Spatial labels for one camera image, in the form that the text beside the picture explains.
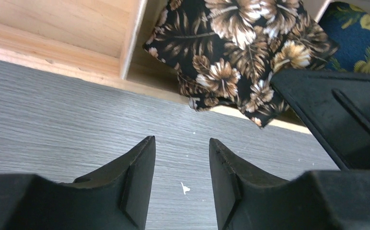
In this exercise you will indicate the brown floral black tie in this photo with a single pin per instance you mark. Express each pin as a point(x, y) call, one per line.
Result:
point(225, 52)

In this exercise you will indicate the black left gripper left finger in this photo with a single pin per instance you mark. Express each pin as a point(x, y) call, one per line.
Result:
point(115, 196)

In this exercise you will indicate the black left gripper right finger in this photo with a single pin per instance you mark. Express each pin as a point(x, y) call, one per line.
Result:
point(249, 198)

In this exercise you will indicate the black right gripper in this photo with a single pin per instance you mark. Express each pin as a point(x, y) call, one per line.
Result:
point(335, 107)

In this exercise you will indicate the navy yellow floral rolled tie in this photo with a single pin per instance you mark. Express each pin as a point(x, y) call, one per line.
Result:
point(349, 26)

